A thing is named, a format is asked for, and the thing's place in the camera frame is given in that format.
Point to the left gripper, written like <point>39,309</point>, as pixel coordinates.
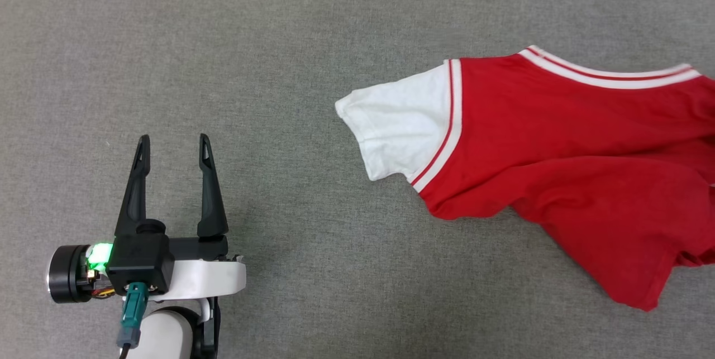
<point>206,278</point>

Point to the red and white shirt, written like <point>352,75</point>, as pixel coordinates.
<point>558,141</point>

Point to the grey fabric sofa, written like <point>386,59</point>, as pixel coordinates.
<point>313,24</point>

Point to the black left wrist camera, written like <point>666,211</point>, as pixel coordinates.
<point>139,261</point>

